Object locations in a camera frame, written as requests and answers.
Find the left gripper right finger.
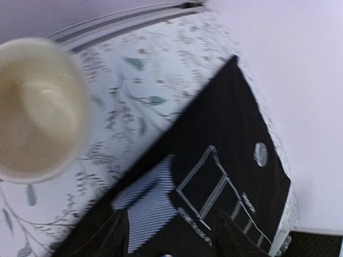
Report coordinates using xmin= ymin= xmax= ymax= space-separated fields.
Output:
xmin=213 ymin=209 xmax=269 ymax=257

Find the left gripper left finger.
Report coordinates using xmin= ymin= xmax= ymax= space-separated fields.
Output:
xmin=61 ymin=210 xmax=129 ymax=256

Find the dealt blue card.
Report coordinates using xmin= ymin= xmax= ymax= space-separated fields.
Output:
xmin=111 ymin=155 xmax=175 ymax=209
xmin=128 ymin=195 xmax=176 ymax=254

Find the clear acrylic dealer button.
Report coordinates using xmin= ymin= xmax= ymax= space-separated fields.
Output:
xmin=254 ymin=142 xmax=268 ymax=167

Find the black poker playing mat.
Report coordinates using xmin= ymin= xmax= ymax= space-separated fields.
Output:
xmin=55 ymin=57 xmax=290 ymax=256

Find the cream ceramic mug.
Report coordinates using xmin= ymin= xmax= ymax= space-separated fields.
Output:
xmin=1 ymin=37 xmax=91 ymax=184

